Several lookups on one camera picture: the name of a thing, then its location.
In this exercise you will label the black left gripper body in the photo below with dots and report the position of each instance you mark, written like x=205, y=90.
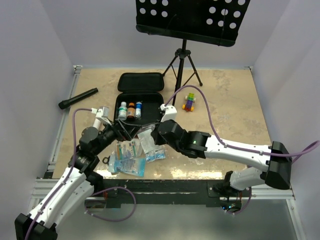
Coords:
x=108, y=135

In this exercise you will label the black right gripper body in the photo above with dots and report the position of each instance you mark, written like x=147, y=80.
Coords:
x=159, y=140

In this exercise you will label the white green medicine bottle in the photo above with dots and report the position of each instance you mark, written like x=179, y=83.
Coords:
x=122, y=111

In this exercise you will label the bandage strips plastic bag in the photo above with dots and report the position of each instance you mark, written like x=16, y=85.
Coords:
x=128, y=149

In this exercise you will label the brown medicine bottle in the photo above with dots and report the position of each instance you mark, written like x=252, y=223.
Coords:
x=131, y=110

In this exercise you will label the white blue medicine bottle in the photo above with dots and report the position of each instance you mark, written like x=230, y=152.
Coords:
x=138, y=109

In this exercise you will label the white gauze plastic bag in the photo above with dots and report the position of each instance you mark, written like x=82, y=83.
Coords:
x=146, y=140

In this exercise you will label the red black medicine kit case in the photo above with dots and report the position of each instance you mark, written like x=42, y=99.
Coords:
x=141, y=87

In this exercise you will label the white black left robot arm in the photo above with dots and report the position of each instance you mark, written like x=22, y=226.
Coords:
x=76, y=184

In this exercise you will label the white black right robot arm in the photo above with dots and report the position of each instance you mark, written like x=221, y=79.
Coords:
x=268, y=165

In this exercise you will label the blue wipes packet bag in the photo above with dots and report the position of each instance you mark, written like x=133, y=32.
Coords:
x=157, y=154

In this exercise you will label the colourful toy block car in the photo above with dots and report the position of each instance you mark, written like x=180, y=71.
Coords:
x=190, y=99

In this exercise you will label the blue medical pouch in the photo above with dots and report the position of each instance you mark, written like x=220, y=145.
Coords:
x=132, y=166

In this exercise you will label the black flashlight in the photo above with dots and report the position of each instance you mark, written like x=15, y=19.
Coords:
x=69, y=102

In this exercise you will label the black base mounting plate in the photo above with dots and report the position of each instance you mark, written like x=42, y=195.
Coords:
x=161, y=192

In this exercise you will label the black music stand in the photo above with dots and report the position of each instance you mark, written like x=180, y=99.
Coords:
x=214, y=22

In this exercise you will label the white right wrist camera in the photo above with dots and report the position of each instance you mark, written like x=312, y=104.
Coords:
x=169, y=112

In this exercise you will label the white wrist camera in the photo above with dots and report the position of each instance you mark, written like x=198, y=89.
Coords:
x=169, y=112
x=101, y=116

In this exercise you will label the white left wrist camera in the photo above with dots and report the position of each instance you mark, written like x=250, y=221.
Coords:
x=101, y=116

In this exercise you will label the aluminium frame rail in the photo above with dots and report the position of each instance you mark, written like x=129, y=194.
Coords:
x=65, y=114

